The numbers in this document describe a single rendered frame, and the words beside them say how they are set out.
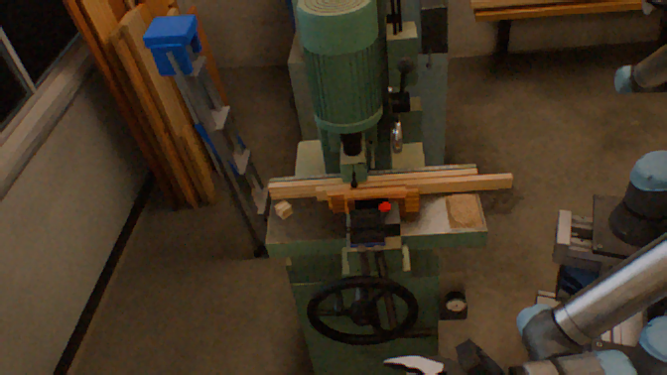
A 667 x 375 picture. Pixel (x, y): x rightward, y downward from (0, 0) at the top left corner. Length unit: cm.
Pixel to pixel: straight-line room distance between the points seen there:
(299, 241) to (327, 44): 57
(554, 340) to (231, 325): 171
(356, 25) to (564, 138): 225
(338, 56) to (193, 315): 166
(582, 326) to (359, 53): 70
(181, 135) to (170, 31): 85
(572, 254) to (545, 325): 70
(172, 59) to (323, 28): 97
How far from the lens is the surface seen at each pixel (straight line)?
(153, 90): 268
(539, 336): 105
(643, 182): 157
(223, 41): 406
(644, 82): 166
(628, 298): 100
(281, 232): 156
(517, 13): 334
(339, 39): 122
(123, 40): 257
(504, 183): 163
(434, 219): 154
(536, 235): 276
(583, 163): 318
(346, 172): 149
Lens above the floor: 203
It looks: 43 degrees down
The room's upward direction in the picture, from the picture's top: 9 degrees counter-clockwise
